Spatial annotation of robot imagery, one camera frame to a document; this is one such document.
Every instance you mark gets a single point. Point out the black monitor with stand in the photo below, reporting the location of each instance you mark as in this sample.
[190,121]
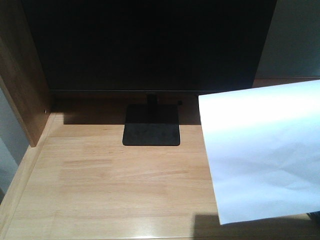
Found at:
[149,47]

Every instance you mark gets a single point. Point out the white paper sheet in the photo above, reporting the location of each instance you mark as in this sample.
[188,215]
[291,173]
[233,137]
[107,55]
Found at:
[263,150]

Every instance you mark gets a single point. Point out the wooden desk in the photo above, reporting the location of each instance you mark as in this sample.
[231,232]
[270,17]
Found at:
[78,181]

